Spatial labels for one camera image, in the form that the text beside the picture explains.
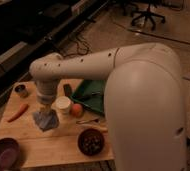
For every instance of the dark brown bowl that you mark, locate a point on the dark brown bowl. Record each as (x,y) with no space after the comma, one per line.
(91,142)

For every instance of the wooden table board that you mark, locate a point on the wooden table board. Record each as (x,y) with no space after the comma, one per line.
(53,147)

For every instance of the orange carrot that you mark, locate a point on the orange carrot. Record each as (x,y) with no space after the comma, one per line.
(19,113)

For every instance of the orange fruit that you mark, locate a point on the orange fruit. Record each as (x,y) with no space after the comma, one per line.
(77,110)

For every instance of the small metal can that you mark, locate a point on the small metal can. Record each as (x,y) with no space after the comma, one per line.
(21,90)

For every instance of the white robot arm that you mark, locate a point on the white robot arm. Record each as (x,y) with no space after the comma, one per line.
(143,101)

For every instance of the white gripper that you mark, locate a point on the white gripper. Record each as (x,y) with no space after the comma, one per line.
(46,94)

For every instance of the grey blue towel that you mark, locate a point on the grey blue towel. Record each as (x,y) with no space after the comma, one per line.
(46,121)

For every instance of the wooden spoon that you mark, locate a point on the wooden spoon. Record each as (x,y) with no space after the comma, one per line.
(91,121)

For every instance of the black office chair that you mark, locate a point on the black office chair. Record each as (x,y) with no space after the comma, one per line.
(148,15)

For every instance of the dark rectangular block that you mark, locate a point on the dark rectangular block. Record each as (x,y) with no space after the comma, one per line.
(67,90)

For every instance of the green tray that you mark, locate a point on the green tray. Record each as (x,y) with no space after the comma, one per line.
(90,94)

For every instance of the white paper cup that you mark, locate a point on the white paper cup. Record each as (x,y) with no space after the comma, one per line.
(63,103)

